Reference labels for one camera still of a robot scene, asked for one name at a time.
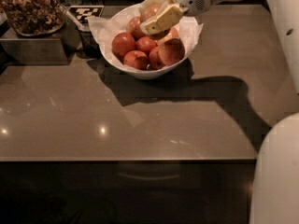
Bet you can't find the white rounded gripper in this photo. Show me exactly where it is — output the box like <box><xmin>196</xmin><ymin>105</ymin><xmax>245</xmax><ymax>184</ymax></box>
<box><xmin>139</xmin><ymin>0</ymin><xmax>212</xmax><ymax>35</ymax></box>

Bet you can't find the large apple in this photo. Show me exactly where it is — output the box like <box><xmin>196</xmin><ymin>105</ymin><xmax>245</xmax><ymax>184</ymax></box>
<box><xmin>158</xmin><ymin>37</ymin><xmax>185</xmax><ymax>66</ymax></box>
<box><xmin>140</xmin><ymin>4</ymin><xmax>170</xmax><ymax>40</ymax></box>

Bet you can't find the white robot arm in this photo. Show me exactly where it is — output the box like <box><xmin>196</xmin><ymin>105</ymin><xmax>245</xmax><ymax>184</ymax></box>
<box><xmin>139</xmin><ymin>0</ymin><xmax>299</xmax><ymax>224</ymax></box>

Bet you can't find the right back apple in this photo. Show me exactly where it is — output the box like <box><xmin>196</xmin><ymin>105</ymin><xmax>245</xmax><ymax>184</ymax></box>
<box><xmin>157</xmin><ymin>27</ymin><xmax>179</xmax><ymax>45</ymax></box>

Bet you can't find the back red apple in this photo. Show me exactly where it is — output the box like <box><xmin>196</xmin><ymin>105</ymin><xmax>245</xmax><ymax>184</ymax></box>
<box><xmin>126</xmin><ymin>17</ymin><xmax>145</xmax><ymax>40</ymax></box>

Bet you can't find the centre small red apple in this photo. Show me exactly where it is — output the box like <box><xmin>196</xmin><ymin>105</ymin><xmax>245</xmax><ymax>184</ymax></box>
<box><xmin>136</xmin><ymin>36</ymin><xmax>157</xmax><ymax>54</ymax></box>

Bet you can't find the front middle red apple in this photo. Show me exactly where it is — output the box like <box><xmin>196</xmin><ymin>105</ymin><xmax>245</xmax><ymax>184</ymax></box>
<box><xmin>149</xmin><ymin>47</ymin><xmax>164</xmax><ymax>70</ymax></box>

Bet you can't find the white ceramic bowl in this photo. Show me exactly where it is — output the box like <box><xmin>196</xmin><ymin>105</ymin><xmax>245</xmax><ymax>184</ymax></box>
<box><xmin>97</xmin><ymin>4</ymin><xmax>203</xmax><ymax>79</ymax></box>

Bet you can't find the white paper bowl liner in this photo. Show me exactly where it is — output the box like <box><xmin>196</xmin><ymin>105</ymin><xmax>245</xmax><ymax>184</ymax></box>
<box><xmin>88</xmin><ymin>0</ymin><xmax>206</xmax><ymax>60</ymax></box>

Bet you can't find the front left red apple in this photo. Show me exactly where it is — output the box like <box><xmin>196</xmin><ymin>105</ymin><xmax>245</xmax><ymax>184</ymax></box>
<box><xmin>123</xmin><ymin>50</ymin><xmax>149</xmax><ymax>70</ymax></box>

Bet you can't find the black white marker card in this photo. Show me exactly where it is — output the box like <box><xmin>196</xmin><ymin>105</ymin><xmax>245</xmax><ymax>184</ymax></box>
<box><xmin>68</xmin><ymin>6</ymin><xmax>104</xmax><ymax>23</ymax></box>

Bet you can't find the metal box stand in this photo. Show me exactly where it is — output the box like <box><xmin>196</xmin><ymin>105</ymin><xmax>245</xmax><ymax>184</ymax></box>
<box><xmin>0</xmin><ymin>22</ymin><xmax>80</xmax><ymax>65</ymax></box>

